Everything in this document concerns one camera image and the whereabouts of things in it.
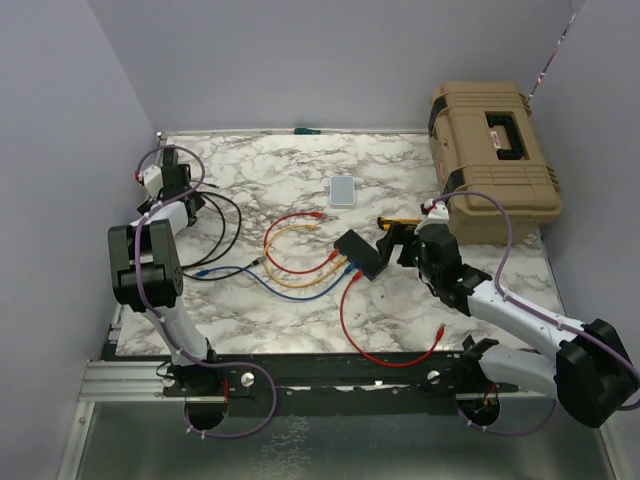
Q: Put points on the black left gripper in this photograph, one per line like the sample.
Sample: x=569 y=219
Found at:
x=198 y=200

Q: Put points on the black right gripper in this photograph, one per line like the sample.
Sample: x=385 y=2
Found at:
x=399 y=233

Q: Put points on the black network switch box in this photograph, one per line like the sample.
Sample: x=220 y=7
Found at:
x=361 y=254

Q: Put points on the black power adapter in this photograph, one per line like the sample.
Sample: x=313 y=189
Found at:
x=170 y=156

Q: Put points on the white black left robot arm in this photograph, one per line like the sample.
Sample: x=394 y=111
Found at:
x=147 y=277

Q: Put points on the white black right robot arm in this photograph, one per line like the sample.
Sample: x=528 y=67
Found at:
x=583 y=366

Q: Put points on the yellow black utility knife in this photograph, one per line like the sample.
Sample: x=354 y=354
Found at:
x=384 y=223

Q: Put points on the white small router box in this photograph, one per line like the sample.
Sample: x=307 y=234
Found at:
x=342 y=192

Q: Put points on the tan plastic tool case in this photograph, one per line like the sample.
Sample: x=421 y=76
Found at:
x=489 y=162

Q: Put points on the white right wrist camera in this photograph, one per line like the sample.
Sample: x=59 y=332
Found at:
x=434 y=212

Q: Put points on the green screwdriver at wall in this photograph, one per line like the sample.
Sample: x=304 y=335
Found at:
x=306 y=131

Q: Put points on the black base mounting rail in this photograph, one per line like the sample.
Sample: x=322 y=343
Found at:
x=333 y=385

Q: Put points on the aluminium frame rail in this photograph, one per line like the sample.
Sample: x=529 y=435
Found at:
x=103 y=381

